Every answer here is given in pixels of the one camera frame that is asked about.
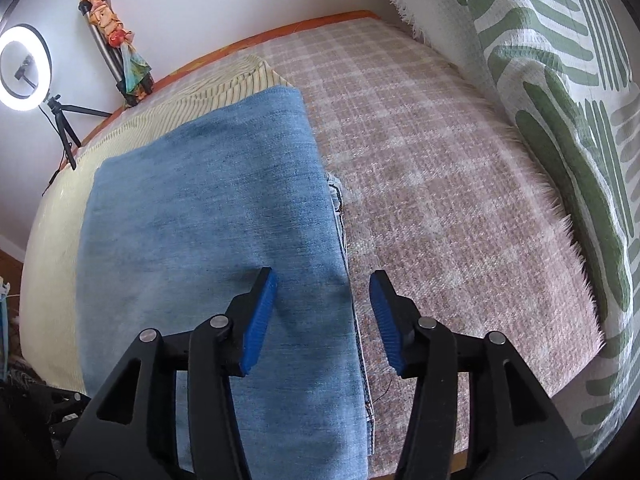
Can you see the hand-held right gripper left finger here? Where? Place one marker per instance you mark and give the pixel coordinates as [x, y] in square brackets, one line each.
[260, 320]

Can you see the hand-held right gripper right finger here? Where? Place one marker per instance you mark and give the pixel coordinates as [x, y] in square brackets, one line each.
[385, 320]

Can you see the blue denim pants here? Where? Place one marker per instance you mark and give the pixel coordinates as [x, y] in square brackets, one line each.
[200, 235]

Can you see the beige plaid blanket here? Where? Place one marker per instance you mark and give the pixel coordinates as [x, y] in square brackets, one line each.
[450, 210]

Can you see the yellow striped sheet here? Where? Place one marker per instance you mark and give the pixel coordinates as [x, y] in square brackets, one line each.
[55, 260]

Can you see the orange mattress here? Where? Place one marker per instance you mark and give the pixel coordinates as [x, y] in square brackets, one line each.
[210, 57]

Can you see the black tripod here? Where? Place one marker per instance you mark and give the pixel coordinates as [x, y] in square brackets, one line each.
[65, 130]

